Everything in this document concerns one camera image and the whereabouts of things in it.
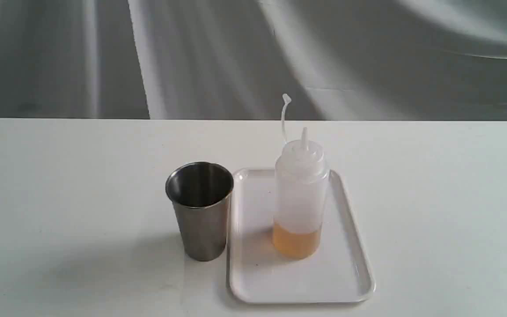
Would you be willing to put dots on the clear squeeze bottle with oil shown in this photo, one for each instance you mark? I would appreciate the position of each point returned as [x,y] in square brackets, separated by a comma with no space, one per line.
[302,181]

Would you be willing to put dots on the stainless steel cup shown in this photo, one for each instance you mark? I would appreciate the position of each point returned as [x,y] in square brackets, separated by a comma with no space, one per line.
[200,193]

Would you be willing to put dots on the grey fabric backdrop curtain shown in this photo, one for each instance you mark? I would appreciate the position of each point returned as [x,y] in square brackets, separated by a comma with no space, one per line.
[233,59]

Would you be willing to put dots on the white rectangular tray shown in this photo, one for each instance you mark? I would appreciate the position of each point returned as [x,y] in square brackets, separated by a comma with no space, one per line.
[338,272]

